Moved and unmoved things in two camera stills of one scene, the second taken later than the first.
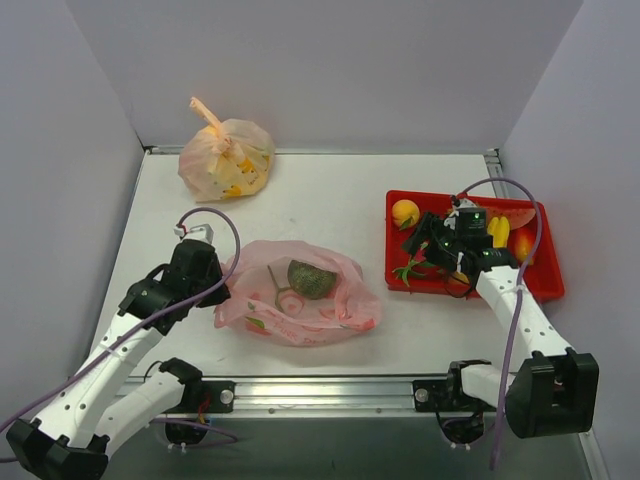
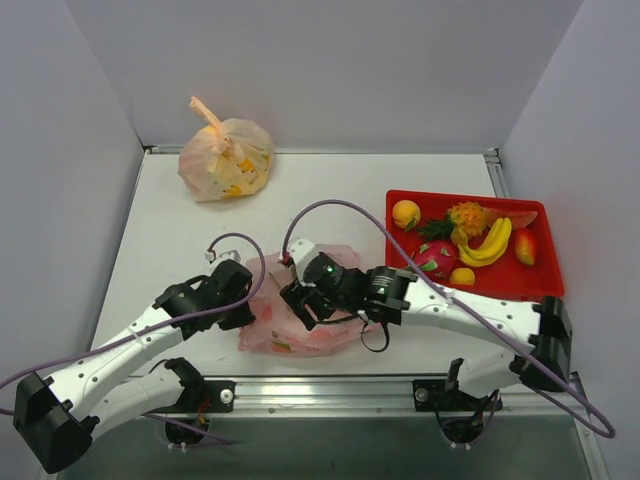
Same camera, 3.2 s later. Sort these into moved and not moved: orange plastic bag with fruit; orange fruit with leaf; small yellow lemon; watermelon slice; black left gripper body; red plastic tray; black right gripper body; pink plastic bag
Moved: pink plastic bag; black left gripper body; black right gripper body
Not moved: orange plastic bag with fruit; orange fruit with leaf; watermelon slice; red plastic tray; small yellow lemon
